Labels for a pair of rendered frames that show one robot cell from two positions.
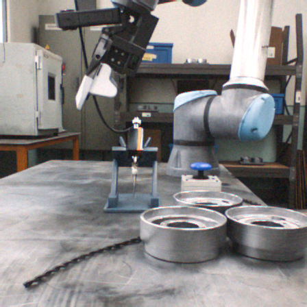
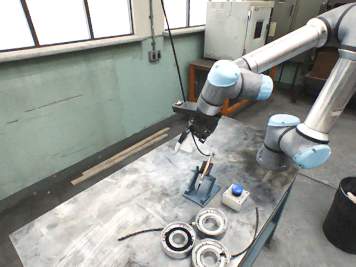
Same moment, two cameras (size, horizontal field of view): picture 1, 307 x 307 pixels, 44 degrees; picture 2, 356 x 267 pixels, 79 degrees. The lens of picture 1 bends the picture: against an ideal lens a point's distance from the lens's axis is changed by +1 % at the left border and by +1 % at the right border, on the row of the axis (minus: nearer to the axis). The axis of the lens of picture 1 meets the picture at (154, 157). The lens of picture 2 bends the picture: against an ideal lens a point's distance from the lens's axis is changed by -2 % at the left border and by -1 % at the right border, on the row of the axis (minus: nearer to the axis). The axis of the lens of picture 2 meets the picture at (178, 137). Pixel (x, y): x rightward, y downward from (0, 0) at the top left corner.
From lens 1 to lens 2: 0.58 m
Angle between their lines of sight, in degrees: 45
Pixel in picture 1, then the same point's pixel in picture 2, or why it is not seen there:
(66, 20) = (175, 110)
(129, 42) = (203, 125)
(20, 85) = (236, 31)
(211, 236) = (176, 255)
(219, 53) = not seen: outside the picture
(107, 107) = not seen: hidden behind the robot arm
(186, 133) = (268, 142)
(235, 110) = (293, 148)
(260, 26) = (337, 95)
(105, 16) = (191, 113)
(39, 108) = (245, 47)
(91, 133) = not seen: hidden behind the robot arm
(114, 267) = (147, 243)
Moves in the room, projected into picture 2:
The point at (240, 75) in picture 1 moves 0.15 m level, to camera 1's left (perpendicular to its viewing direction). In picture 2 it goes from (307, 126) to (266, 113)
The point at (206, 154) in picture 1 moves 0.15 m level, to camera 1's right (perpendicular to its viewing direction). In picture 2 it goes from (278, 158) to (316, 173)
